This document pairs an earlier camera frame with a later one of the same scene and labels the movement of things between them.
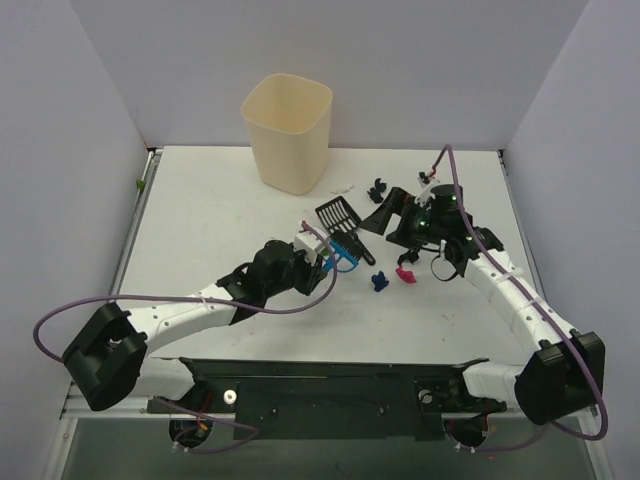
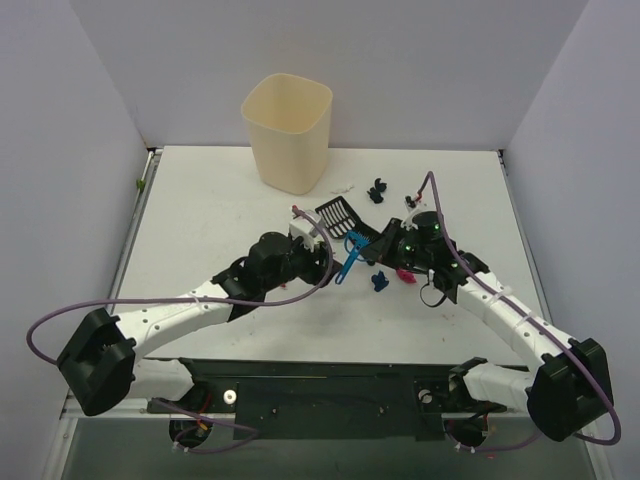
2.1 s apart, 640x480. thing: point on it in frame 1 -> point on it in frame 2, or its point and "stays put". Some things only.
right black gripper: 400,220 -> 388,241
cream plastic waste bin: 289,120 stays put
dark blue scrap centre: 380,281 stays put
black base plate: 381,399 stays put
